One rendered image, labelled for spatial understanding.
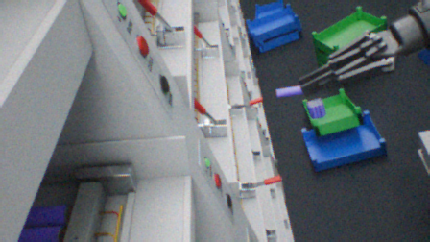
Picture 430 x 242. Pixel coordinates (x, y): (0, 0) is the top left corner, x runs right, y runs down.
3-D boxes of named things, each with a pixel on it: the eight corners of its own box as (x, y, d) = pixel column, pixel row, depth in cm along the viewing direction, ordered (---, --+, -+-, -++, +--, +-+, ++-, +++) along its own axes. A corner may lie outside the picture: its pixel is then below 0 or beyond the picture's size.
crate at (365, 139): (369, 122, 170) (368, 109, 165) (386, 154, 155) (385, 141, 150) (304, 139, 176) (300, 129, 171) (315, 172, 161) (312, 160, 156)
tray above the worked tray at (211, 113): (219, 35, 103) (216, -14, 94) (240, 221, 58) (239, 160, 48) (146, 39, 103) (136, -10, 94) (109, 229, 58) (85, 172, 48)
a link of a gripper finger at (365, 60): (390, 55, 74) (393, 58, 72) (337, 84, 77) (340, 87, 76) (383, 39, 71) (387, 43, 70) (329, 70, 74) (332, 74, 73)
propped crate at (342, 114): (306, 114, 188) (301, 100, 185) (346, 103, 184) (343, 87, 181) (317, 137, 160) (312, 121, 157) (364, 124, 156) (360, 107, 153)
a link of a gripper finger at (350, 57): (382, 37, 72) (380, 34, 73) (326, 62, 77) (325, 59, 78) (388, 53, 74) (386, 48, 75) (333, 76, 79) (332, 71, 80)
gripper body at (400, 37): (403, 6, 72) (356, 30, 75) (422, 26, 65) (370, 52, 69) (413, 35, 76) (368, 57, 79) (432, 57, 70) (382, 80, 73)
